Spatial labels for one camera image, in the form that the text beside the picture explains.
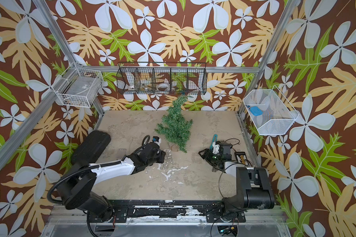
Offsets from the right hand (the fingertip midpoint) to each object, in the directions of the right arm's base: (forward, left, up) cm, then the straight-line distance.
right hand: (201, 153), depth 93 cm
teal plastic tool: (+16, -13, -3) cm, 20 cm away
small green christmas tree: (+4, +16, +22) cm, 28 cm away
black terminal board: (-2, -26, -2) cm, 27 cm away
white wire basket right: (+8, -39, +27) cm, 48 cm away
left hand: (-1, +22, +5) cm, 23 cm away
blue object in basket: (+16, -31, +23) cm, 41 cm away
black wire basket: (+41, +25, +28) cm, 56 cm away
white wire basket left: (+27, +73, +31) cm, 84 cm away
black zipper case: (+3, +71, +1) cm, 71 cm away
